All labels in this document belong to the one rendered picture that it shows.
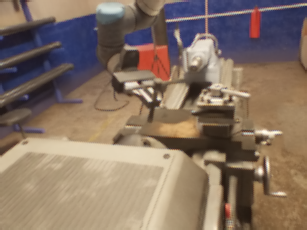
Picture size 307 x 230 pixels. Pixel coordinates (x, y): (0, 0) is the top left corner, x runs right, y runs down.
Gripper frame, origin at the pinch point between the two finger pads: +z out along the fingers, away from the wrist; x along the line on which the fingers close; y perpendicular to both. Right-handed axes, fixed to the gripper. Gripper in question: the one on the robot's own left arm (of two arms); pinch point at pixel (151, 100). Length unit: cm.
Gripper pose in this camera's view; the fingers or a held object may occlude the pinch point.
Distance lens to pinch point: 66.9
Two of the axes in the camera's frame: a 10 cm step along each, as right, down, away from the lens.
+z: 5.1, 5.9, -6.3
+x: -8.4, 1.7, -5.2
